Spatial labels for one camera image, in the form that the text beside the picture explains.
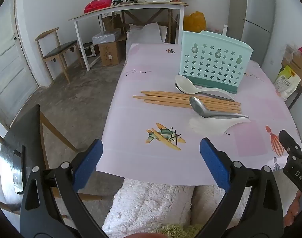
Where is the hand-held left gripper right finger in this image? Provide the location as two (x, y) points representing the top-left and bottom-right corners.
(200, 137), (284, 238)

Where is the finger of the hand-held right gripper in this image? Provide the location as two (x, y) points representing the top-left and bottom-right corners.
(278, 130), (302, 154)

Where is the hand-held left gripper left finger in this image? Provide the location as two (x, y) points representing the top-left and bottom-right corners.
(20, 139), (109, 238)

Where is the metal spoon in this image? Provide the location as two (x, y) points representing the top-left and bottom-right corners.
(175, 83), (234, 102)
(189, 96), (250, 119)

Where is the bundle of wooden chopsticks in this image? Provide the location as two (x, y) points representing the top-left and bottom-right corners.
(133, 90), (242, 114)

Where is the teal star-pattern utensil holder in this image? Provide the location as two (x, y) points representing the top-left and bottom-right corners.
(178, 30), (254, 94)

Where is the person's right hand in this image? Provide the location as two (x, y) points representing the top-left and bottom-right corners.
(284, 191), (302, 227)

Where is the white and yellow bag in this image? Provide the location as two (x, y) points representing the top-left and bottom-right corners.
(273, 65), (301, 101)

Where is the white fluffy cloth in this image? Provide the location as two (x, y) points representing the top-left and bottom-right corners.
(101, 177), (300, 238)

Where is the open cardboard box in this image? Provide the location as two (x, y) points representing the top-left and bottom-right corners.
(281, 45), (302, 91)

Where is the wooden chair with black backrest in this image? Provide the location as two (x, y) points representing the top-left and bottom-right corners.
(0, 104), (103, 219)

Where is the tall cardboard box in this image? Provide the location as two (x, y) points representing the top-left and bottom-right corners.
(99, 41), (127, 66)

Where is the silver case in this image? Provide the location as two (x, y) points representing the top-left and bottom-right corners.
(82, 43), (97, 59)

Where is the wooden chair with dark seat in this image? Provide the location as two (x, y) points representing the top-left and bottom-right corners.
(35, 27), (84, 82)

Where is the white door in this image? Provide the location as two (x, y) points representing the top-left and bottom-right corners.
(0, 0), (39, 129)

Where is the plastic-wrapped grey box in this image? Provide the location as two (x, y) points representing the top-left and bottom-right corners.
(92, 28), (122, 45)

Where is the grey refrigerator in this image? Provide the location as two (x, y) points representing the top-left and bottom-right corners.
(241, 0), (276, 63)

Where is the white sack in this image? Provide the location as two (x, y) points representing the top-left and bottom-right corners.
(126, 22), (167, 55)

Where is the yellow plastic bag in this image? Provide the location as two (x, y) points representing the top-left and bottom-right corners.
(183, 11), (206, 33)

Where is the red plastic bag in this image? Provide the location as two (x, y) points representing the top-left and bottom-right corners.
(84, 0), (112, 13)

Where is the white-legged wooden desk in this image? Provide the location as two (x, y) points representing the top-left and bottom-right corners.
(68, 1), (188, 71)

